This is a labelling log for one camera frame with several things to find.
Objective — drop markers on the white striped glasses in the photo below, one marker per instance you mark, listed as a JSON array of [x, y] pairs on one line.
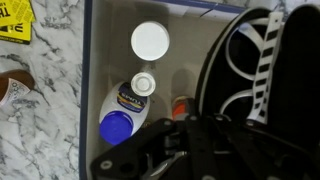
[[263, 66]]

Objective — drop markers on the yellow printed packet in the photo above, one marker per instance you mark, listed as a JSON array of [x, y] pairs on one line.
[[16, 33], [16, 11]]

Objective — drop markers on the red cap bottle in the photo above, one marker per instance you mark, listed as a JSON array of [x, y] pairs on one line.
[[180, 107]]

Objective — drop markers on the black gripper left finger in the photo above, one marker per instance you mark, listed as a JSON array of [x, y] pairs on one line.
[[133, 150]]

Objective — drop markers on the white bottle blue cap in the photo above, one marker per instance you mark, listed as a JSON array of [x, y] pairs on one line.
[[121, 115]]

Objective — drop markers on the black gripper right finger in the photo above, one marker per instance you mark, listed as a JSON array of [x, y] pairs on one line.
[[266, 150]]

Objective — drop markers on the wide white bottle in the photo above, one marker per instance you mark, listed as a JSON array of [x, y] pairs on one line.
[[150, 40]]

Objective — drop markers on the brown hot sauce bottle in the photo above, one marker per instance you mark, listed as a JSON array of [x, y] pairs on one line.
[[13, 88]]

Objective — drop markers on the small white bottle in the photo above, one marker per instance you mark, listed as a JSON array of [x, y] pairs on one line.
[[143, 84]]

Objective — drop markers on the grey open storage box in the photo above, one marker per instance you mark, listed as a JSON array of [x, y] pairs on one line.
[[110, 66]]

